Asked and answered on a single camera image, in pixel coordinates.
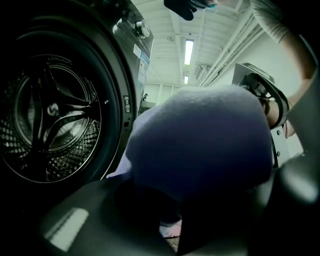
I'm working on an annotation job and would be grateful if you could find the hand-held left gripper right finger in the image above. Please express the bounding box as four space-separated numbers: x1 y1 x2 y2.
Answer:
178 74 320 256

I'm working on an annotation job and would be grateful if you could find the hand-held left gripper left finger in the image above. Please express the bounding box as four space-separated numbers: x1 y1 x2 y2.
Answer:
37 178 181 256

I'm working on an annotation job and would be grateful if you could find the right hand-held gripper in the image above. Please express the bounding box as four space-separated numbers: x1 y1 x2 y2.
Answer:
233 62 291 168

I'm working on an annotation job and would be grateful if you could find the purple clothes garment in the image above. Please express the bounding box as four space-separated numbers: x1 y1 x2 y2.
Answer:
106 83 275 238

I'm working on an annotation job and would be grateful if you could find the black washing machine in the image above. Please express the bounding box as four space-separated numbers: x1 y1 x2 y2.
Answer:
0 0 155 186

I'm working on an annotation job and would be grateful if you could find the person's right forearm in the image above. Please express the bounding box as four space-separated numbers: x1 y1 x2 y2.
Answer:
277 32 318 103

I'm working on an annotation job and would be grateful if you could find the person's right hand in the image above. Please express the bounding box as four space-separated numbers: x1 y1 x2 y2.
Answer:
263 99 298 139

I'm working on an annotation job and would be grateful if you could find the person's beige shirt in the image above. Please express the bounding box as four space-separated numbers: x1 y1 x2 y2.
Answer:
249 0 291 43

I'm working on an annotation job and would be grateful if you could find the long ceiling light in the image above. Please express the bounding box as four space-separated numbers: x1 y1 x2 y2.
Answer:
184 38 195 66

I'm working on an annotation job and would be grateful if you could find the wall air conditioner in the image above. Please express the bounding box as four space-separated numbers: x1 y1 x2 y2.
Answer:
196 64 213 78

